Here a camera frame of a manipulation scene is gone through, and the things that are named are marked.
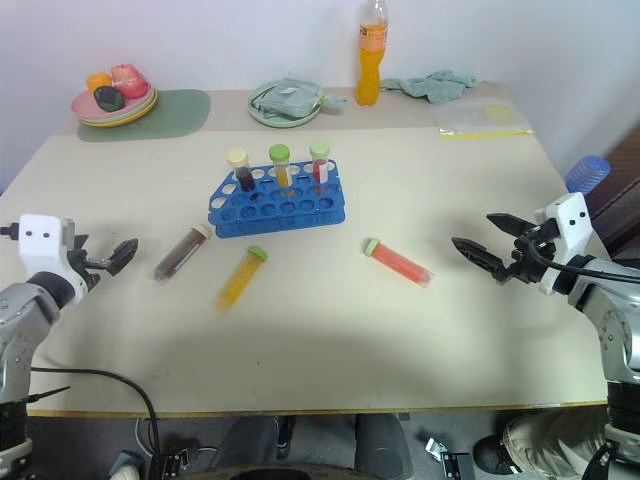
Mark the yellow plate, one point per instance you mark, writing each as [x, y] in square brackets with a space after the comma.
[142, 114]

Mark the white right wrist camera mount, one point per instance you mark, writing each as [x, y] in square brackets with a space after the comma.
[575, 220]

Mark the dark avocado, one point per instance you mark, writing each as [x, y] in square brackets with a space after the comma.
[109, 98]

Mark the pink plate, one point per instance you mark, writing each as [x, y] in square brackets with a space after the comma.
[85, 106]

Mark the blue test tube rack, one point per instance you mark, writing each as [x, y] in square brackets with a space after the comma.
[280, 220]

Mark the black shoe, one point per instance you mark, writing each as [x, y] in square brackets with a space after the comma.
[492, 455]

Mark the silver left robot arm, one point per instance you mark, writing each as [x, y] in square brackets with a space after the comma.
[20, 320]

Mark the red apple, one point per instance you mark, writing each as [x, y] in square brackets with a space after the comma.
[130, 81]

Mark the teal packaged cloth bag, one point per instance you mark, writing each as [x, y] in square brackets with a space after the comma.
[287, 100]

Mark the orange soda bottle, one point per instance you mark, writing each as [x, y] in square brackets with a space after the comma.
[370, 75]

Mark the cream-capped tube with brown liquid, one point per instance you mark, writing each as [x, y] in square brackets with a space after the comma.
[180, 252]

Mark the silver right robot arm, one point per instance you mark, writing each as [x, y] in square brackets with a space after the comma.
[620, 325]

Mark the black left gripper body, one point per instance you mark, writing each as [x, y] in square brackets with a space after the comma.
[89, 267]

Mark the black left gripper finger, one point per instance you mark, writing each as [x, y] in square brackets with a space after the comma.
[122, 255]
[81, 243]

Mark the dark grey rounded shape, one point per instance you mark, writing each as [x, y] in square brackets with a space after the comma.
[382, 445]

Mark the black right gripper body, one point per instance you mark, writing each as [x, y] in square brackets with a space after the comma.
[527, 265]

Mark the green-capped tube with orange liquid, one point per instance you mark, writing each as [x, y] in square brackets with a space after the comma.
[400, 262]

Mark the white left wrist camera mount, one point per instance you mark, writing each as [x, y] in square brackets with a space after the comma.
[40, 245]

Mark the green-capped tube with yellow liquid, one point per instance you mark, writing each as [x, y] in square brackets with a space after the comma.
[281, 165]
[242, 277]

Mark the dark brown wooden cabinet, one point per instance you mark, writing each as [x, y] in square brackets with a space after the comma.
[625, 200]

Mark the light green plate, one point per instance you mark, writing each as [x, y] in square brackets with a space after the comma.
[272, 121]

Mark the yellow-capped tube with dark liquid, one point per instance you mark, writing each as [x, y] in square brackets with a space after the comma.
[244, 172]

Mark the crumpled green cloth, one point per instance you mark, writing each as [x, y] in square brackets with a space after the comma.
[440, 86]

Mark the orange fruit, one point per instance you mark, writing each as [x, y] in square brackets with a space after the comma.
[97, 80]

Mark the blue ribbed cap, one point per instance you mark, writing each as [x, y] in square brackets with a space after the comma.
[587, 172]

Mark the beige trouser leg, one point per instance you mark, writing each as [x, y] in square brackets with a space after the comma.
[555, 440]

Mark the green placemat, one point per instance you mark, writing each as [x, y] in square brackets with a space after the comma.
[175, 112]

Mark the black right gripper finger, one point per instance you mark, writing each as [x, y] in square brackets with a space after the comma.
[477, 255]
[507, 223]

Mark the green-capped tube with red liquid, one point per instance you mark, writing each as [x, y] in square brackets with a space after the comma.
[320, 165]

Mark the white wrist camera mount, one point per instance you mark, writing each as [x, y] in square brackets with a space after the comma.
[40, 245]
[575, 220]

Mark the clear zip bag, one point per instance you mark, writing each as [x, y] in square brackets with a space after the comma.
[475, 120]

